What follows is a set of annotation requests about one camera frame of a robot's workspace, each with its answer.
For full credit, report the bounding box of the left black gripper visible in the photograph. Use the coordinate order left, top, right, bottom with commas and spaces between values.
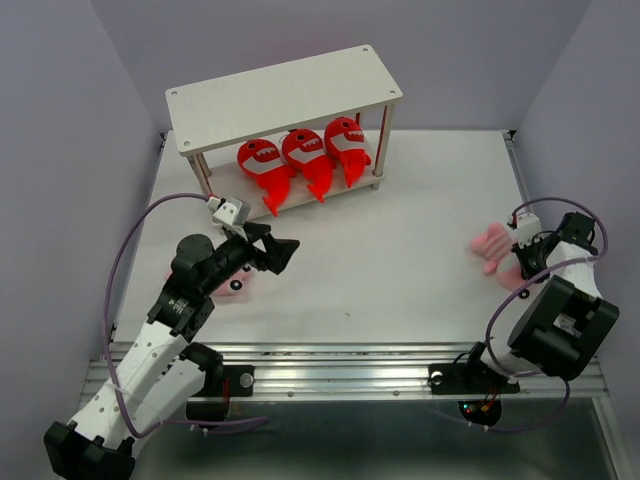
201, 221, 299, 295

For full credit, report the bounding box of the pink striped plush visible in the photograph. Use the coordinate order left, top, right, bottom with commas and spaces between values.
164, 263, 254, 300

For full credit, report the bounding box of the pink plush toy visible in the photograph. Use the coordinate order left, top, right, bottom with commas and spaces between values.
470, 222, 533, 292

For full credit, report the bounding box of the red clownfish plush toy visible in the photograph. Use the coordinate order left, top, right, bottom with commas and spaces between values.
236, 139, 296, 217

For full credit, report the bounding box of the red shark plush toy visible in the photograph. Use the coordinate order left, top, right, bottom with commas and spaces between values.
281, 129, 336, 203

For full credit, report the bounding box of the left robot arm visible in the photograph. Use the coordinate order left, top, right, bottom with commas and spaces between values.
44, 223, 300, 479

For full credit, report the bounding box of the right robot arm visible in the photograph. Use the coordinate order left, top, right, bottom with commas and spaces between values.
460, 212, 619, 390

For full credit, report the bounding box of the white two-tier shelf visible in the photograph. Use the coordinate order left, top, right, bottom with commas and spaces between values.
165, 45, 403, 219

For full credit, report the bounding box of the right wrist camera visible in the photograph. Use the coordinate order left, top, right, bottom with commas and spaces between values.
507, 212, 542, 247

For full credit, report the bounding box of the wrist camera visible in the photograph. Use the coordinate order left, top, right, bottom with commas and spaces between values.
507, 212, 542, 247
206, 195, 251, 240

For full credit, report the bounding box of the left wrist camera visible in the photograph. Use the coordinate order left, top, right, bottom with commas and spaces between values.
206, 195, 251, 240

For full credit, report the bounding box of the aluminium mounting rail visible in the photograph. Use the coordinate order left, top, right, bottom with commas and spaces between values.
79, 343, 609, 406

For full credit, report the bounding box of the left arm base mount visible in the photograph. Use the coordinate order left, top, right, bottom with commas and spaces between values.
185, 364, 255, 431

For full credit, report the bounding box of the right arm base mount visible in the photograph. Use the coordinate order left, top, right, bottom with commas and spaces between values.
427, 362, 520, 428

